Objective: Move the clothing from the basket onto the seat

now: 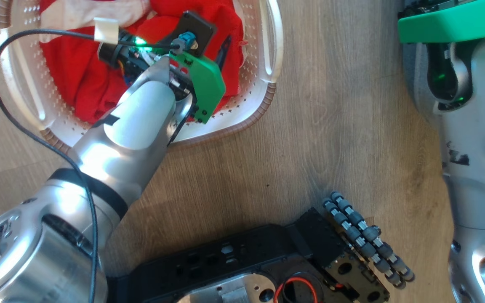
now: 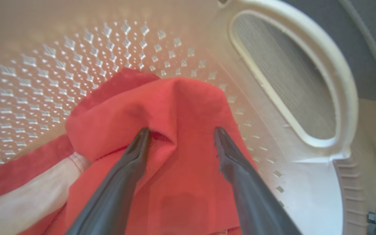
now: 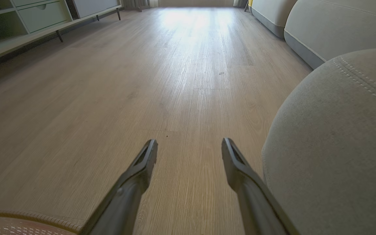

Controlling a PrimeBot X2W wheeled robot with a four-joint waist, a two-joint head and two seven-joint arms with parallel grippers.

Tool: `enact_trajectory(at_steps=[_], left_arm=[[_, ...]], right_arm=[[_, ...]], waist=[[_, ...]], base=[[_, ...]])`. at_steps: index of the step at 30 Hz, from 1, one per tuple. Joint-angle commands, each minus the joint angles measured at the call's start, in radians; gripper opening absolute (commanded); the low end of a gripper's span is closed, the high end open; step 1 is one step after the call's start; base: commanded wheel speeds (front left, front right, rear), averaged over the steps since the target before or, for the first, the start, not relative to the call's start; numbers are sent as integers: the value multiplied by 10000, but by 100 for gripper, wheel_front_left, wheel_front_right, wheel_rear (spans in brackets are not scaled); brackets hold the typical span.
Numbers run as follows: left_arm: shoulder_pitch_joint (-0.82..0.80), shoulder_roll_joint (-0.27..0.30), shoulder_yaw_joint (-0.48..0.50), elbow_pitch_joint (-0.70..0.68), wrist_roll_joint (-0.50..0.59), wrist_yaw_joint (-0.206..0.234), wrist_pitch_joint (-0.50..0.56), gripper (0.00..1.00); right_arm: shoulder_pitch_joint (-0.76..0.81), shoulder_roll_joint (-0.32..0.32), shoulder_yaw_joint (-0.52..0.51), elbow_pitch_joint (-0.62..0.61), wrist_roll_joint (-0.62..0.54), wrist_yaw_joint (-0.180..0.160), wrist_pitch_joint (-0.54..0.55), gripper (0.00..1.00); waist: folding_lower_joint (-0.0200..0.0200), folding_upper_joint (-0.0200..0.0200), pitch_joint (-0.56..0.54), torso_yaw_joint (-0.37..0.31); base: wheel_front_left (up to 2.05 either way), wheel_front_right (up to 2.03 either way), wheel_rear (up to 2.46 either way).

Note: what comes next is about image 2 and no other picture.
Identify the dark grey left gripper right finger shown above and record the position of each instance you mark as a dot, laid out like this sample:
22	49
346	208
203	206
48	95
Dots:
253	195

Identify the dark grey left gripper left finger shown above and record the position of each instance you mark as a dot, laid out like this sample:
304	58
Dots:
116	189

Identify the red and white garment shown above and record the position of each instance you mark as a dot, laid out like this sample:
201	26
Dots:
181	114

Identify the white perforated plastic laundry basket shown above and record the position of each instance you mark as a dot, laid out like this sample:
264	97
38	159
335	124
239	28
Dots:
28	81

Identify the grey sofa cushion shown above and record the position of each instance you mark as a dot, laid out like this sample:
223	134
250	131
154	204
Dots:
338	39

